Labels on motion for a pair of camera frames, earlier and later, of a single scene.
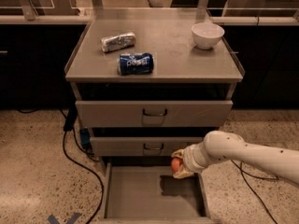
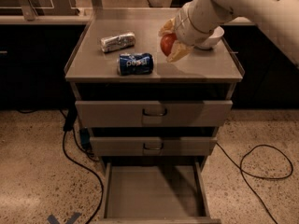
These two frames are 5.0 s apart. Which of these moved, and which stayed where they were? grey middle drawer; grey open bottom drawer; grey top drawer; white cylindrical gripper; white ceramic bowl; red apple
Moved: red apple; white cylindrical gripper
Stayed: grey top drawer; grey open bottom drawer; grey middle drawer; white ceramic bowl
